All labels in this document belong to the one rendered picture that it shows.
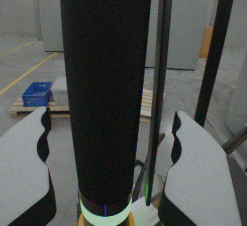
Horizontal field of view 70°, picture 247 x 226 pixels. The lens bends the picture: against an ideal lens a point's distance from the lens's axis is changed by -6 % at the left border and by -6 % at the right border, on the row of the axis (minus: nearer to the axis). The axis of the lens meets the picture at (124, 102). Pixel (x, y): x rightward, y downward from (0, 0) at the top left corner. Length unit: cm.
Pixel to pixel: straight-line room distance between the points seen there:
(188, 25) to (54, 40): 478
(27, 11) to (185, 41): 1037
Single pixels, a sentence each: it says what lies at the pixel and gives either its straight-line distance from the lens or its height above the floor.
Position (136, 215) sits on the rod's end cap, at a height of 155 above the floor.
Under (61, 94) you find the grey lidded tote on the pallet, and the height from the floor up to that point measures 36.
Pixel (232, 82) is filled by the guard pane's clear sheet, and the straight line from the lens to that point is 130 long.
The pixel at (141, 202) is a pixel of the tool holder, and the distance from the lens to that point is 21.
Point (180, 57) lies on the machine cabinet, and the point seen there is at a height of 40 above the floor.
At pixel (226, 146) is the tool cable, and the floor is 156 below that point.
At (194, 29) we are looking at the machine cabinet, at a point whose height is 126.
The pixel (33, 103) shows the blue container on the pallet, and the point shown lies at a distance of 340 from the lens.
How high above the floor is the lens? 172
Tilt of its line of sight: 28 degrees down
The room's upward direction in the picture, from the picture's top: 3 degrees clockwise
